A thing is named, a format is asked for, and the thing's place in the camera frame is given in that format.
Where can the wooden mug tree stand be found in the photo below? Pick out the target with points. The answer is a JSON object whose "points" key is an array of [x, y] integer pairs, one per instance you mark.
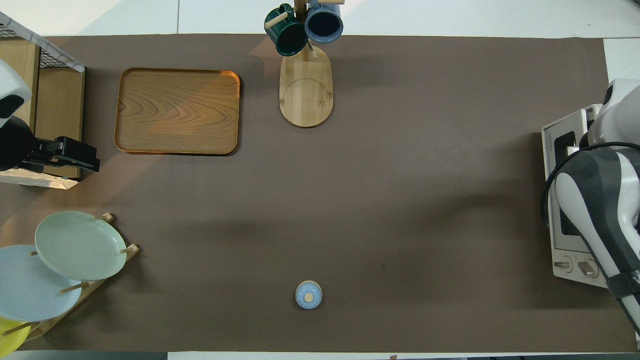
{"points": [[306, 95]]}

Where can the light blue racked plate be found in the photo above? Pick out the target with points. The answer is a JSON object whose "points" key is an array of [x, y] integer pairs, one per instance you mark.
{"points": [[30, 290]]}

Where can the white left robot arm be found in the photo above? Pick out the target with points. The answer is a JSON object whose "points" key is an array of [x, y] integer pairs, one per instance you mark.
{"points": [[12, 145]]}

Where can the dark green mug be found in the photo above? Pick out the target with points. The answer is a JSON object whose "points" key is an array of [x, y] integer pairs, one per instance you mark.
{"points": [[287, 37]]}

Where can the yellow plate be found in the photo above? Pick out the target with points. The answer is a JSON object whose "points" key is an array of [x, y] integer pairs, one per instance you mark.
{"points": [[10, 340]]}

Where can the wooden plate rack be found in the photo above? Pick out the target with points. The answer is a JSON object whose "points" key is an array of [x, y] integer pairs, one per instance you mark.
{"points": [[115, 260]]}

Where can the pale green plate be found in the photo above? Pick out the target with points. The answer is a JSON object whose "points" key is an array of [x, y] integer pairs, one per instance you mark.
{"points": [[80, 245]]}

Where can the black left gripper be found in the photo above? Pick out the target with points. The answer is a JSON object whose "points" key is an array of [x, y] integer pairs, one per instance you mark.
{"points": [[44, 154]]}

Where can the brown table mat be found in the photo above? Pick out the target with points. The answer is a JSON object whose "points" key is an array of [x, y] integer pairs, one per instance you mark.
{"points": [[400, 175]]}

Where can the small blue lid wooden knob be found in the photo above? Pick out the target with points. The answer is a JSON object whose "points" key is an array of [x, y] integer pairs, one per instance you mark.
{"points": [[308, 296]]}

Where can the wooden serving tray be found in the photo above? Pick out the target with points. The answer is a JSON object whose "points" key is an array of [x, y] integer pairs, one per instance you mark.
{"points": [[175, 112]]}

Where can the wooden step shelf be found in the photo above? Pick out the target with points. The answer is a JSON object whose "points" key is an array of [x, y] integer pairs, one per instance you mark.
{"points": [[60, 110]]}

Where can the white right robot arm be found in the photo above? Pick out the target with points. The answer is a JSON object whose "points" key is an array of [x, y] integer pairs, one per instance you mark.
{"points": [[605, 200]]}

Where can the blue mug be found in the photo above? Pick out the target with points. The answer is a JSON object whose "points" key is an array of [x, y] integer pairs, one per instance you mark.
{"points": [[324, 25]]}

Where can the white toaster oven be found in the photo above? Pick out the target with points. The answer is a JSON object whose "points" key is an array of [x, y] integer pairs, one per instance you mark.
{"points": [[565, 250]]}

